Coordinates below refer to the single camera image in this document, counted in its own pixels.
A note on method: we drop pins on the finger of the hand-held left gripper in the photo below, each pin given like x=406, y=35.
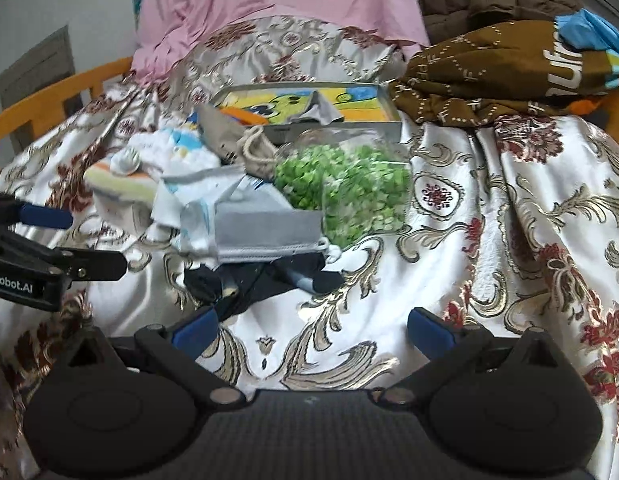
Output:
x=94, y=262
x=44, y=216

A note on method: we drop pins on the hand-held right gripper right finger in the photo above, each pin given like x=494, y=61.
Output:
x=429, y=327

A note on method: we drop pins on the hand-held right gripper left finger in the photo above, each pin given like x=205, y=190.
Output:
x=194, y=332

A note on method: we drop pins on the striped towel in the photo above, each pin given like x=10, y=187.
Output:
x=119, y=185

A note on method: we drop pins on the black cloth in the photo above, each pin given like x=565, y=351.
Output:
x=269, y=280

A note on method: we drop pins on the grey felt pouch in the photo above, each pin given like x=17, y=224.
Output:
x=219, y=132

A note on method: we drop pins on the grey metal tray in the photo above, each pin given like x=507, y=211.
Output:
x=329, y=132

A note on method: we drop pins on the floral satin bedspread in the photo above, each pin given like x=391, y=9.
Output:
x=514, y=260

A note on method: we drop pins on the white printed cloth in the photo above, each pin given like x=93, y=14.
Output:
x=189, y=195

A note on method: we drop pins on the plastic bag of green pieces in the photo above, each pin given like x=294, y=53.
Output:
x=339, y=185

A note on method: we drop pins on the colourful cartoon towel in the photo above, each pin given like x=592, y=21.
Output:
x=279, y=102

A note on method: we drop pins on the grey cloth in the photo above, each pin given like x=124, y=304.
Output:
x=314, y=107

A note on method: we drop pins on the brown patterned blanket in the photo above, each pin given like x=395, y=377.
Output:
x=479, y=75

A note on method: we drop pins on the yellow wooden board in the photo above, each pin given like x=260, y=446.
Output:
x=617, y=110

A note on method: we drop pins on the pink sheet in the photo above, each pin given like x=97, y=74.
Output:
x=289, y=0

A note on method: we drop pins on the light blue printed cloth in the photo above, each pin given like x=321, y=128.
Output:
x=594, y=27

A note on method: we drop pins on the orange wooden chair frame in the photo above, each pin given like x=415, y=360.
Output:
x=49, y=87

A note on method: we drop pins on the grey wall panel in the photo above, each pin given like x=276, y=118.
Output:
x=39, y=70

